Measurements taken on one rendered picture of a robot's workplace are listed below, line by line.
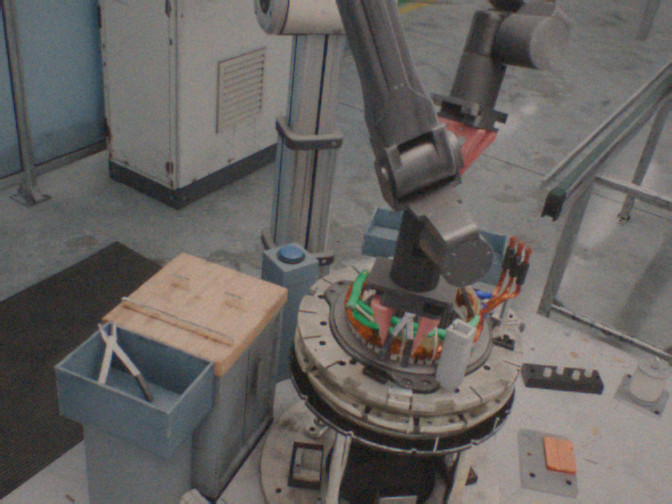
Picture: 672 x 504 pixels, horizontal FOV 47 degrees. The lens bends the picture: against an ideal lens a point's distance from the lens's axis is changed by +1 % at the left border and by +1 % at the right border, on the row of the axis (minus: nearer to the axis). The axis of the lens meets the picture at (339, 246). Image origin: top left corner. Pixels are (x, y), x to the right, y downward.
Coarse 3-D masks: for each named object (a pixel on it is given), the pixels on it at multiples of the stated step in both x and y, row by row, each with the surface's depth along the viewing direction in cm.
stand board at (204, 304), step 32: (192, 256) 121; (160, 288) 113; (192, 288) 114; (224, 288) 115; (256, 288) 116; (128, 320) 106; (160, 320) 107; (192, 320) 108; (224, 320) 109; (256, 320) 109; (192, 352) 102; (224, 352) 103
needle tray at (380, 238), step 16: (384, 208) 142; (368, 224) 136; (384, 224) 143; (400, 224) 143; (368, 240) 134; (384, 240) 133; (496, 240) 139; (384, 256) 135; (496, 256) 140; (496, 272) 131
